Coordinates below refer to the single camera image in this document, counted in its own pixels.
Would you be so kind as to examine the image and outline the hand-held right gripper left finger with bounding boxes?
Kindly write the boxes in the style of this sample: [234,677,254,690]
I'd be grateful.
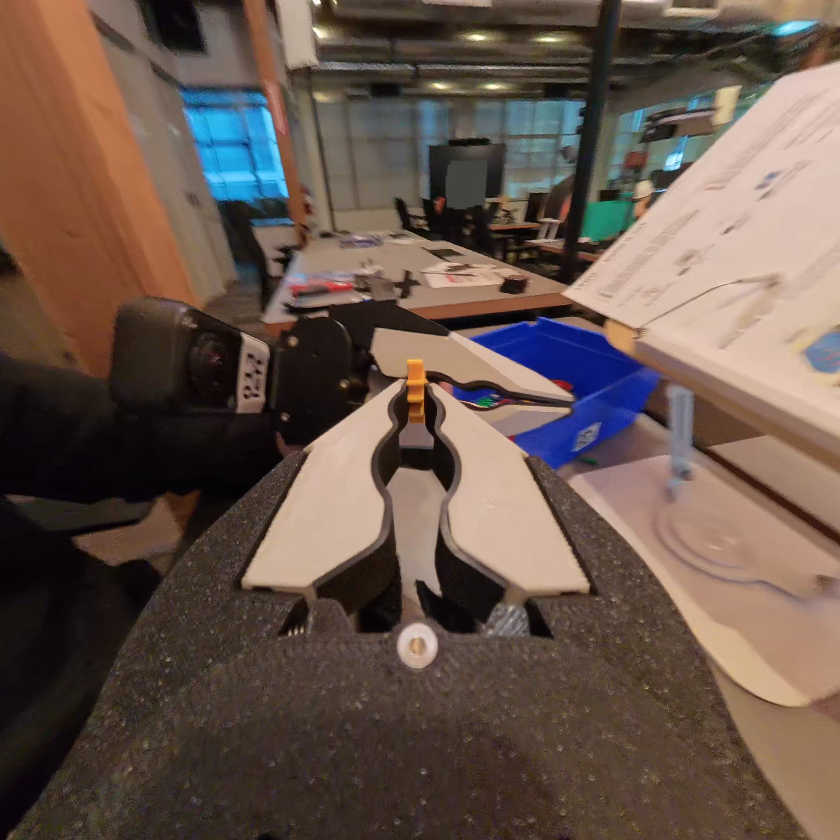
[241,380,407,597]

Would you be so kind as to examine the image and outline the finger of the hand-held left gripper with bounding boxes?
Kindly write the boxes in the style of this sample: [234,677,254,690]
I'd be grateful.
[452,393,572,436]
[368,326,577,406]

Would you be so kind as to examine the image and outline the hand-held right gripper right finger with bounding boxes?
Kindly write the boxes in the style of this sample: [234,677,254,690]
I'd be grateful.
[427,381,591,601]

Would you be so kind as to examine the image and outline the yellow fan toy connector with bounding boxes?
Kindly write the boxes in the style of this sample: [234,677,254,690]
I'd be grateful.
[404,359,428,421]

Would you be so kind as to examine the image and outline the blue parts bin with tag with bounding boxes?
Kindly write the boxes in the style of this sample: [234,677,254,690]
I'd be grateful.
[468,319,661,471]

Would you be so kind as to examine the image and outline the person's left forearm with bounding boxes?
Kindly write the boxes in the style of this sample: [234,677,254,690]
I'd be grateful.
[0,354,289,503]

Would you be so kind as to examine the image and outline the neighbouring grey table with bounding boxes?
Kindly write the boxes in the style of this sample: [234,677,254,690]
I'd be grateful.
[261,230,572,329]

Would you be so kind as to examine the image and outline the papers on neighbouring table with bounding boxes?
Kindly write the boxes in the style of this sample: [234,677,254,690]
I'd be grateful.
[419,259,507,290]

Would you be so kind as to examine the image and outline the black office chair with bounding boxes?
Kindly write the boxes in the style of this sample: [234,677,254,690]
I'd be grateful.
[222,200,297,310]

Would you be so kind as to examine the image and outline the white stand base board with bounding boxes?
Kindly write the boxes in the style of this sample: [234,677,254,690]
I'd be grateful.
[567,456,840,709]

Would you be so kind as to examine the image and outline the green tote bag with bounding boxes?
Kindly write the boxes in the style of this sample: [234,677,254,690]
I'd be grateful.
[581,200,641,241]

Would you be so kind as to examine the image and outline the wooden column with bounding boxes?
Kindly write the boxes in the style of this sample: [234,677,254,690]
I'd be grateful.
[0,0,197,379]

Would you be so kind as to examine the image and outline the black pole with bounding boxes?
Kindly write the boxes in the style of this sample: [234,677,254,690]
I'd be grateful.
[562,0,622,283]

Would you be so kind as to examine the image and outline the instruction sheet board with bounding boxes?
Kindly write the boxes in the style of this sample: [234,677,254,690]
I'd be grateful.
[562,61,840,463]

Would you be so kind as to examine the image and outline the black wall monitor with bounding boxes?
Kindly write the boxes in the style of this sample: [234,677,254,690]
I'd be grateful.
[428,143,507,201]

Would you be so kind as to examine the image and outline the black wall speaker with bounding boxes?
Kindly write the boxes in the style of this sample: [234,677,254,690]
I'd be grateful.
[139,0,208,54]

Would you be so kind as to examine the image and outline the white wall sign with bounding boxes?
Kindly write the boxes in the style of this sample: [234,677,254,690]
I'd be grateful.
[272,0,317,70]

